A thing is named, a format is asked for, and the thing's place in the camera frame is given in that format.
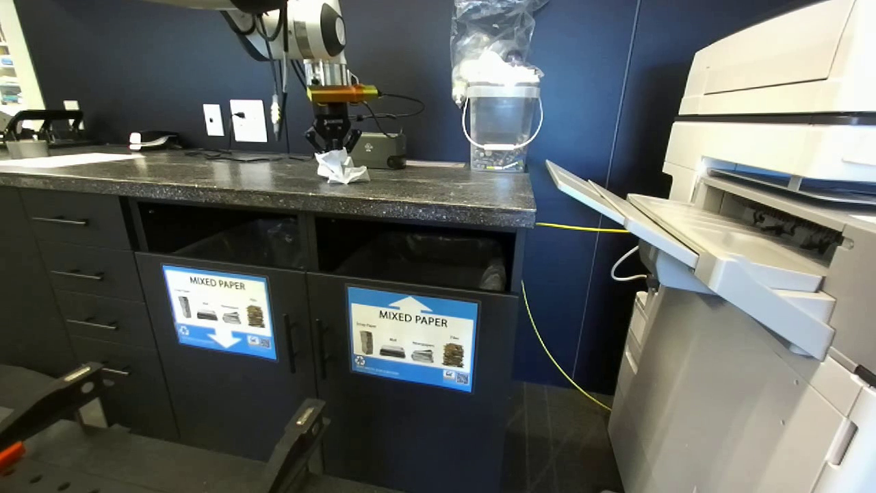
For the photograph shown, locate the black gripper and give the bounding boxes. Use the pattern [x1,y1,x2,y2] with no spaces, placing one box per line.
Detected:
[303,104,361,152]

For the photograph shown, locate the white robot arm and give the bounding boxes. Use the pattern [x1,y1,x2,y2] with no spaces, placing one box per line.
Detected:
[159,0,370,152]

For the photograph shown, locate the left black bin door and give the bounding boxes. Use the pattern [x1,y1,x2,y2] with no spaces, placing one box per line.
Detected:
[137,251,315,456]

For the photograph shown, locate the black bin door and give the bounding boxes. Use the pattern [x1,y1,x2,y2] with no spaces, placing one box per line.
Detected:
[305,274,520,493]
[137,251,315,456]

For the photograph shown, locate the right black bin door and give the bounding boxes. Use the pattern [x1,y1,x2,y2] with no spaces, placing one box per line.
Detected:
[305,274,520,493]

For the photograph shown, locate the small dark grey box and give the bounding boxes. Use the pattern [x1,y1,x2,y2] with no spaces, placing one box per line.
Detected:
[353,130,405,170]

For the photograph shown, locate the clear plastic bucket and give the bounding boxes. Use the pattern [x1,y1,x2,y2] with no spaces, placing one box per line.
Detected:
[459,80,543,173]

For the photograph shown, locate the clear plastic bag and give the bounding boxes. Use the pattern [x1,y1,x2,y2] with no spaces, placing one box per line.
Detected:
[448,0,548,92]

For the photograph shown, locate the left blue mixed paper label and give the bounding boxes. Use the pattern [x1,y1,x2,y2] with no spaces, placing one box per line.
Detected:
[162,266,277,362]

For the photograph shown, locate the blue mixed paper label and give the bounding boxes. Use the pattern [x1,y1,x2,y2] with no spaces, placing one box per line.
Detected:
[346,284,479,395]
[162,266,277,362]

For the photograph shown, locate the right blue mixed paper label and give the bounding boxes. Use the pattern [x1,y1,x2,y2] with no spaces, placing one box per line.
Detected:
[346,284,479,395]

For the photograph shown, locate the flat white paper sheet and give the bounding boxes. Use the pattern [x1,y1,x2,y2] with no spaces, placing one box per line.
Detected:
[0,152,142,170]

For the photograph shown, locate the black drawer cabinet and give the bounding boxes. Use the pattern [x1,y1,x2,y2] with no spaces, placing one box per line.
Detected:
[0,187,175,438]

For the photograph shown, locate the black chair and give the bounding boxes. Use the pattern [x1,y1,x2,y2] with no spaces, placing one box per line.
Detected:
[0,363,327,493]

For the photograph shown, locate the large white printer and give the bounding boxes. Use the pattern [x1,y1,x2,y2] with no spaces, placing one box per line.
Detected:
[548,0,876,493]

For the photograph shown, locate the yellow wrist camera mount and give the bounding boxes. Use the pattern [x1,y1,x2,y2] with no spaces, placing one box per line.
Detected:
[305,84,379,104]

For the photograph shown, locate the white double wall outlet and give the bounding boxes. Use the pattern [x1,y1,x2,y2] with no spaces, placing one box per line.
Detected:
[229,97,268,141]

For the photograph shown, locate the white single wall plate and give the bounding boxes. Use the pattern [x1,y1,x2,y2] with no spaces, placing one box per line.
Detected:
[201,104,225,137]

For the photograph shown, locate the yellow cable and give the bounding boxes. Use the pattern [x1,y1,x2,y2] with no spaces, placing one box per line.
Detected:
[517,215,637,417]

